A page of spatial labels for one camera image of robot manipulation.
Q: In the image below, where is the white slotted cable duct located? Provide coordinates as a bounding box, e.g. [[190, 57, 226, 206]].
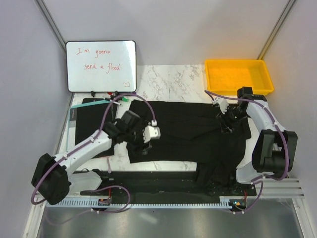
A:
[[46, 196, 246, 209]]

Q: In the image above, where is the purple cable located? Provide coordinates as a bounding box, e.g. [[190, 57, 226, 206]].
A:
[[31, 92, 158, 225], [204, 90, 290, 214]]

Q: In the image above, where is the black long sleeve shirt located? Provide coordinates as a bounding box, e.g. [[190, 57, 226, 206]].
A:
[[126, 100, 251, 186]]

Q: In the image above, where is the yellow plastic bin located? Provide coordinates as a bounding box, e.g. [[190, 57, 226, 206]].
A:
[[205, 59, 274, 96]]

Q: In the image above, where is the aluminium frame rail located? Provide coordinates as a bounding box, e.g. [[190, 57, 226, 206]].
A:
[[39, 173, 303, 204]]

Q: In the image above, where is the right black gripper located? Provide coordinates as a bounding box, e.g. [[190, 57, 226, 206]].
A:
[[216, 106, 249, 134]]

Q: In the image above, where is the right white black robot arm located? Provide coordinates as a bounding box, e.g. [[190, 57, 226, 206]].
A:
[[213, 87, 298, 195]]

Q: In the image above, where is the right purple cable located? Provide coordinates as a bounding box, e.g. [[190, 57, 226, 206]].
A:
[[204, 90, 290, 214]]

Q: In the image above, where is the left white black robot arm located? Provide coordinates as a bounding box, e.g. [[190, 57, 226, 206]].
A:
[[31, 111, 160, 205]]

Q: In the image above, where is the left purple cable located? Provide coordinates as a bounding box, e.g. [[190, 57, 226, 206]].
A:
[[31, 92, 158, 225]]

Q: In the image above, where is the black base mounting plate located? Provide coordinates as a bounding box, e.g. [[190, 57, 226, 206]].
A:
[[80, 171, 256, 205]]

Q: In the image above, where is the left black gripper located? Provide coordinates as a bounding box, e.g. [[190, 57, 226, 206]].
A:
[[124, 124, 152, 156]]

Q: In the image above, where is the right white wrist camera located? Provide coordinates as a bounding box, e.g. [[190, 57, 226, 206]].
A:
[[213, 97, 229, 114]]

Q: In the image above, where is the white whiteboard with red writing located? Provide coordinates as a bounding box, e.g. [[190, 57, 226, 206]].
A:
[[66, 40, 137, 93]]

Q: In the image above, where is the black marker pen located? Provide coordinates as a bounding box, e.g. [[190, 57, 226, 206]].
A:
[[104, 98, 121, 106]]

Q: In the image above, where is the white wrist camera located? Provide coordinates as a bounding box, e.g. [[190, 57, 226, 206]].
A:
[[143, 125, 160, 143], [213, 97, 229, 114]]

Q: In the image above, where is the teal and white packaging board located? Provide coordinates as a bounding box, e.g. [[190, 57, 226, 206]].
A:
[[66, 99, 117, 153]]

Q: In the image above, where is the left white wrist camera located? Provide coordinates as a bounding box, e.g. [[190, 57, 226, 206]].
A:
[[143, 125, 160, 143]]

